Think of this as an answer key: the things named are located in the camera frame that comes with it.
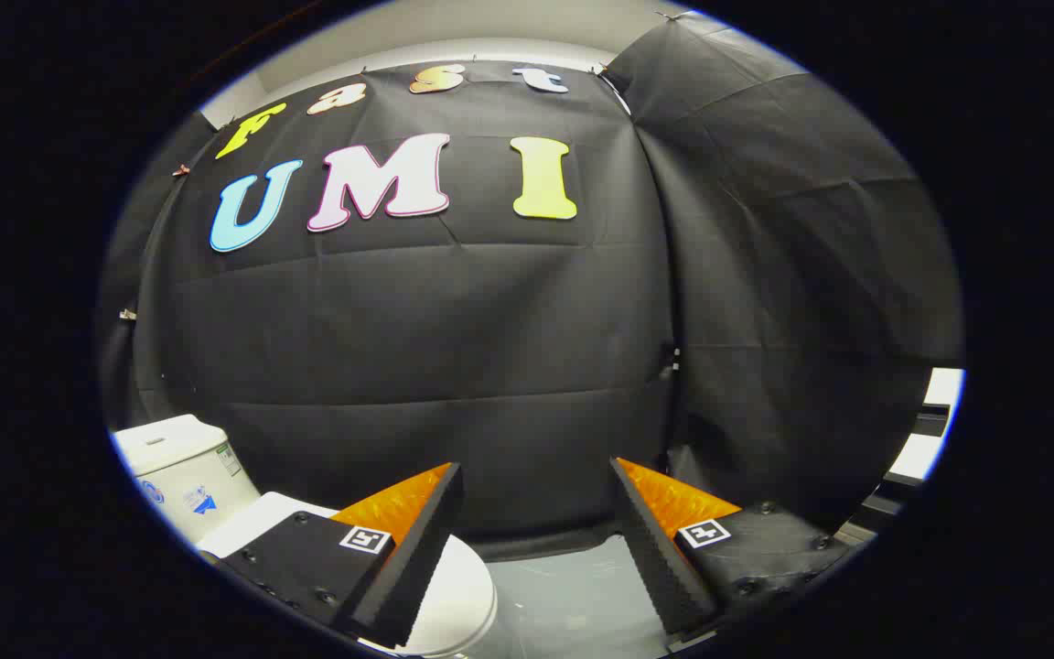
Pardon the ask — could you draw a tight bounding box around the white and black shelf unit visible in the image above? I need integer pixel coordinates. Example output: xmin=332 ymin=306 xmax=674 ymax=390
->
xmin=884 ymin=366 xmax=965 ymax=486

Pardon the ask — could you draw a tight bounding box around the white toilet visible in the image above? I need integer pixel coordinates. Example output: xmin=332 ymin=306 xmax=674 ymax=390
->
xmin=113 ymin=414 xmax=263 ymax=546

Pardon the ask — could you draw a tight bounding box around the black backdrop cloth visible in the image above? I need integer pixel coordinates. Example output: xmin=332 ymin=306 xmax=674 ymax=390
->
xmin=97 ymin=14 xmax=964 ymax=564

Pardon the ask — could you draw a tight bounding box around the white toilet lid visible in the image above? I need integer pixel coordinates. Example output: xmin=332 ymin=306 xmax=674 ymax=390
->
xmin=196 ymin=492 xmax=499 ymax=658

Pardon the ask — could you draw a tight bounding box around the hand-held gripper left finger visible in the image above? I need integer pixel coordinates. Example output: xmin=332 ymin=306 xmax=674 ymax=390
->
xmin=214 ymin=462 xmax=465 ymax=649

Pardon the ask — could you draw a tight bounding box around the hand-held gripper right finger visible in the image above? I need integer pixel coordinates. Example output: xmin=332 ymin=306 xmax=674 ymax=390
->
xmin=610 ymin=457 xmax=859 ymax=642

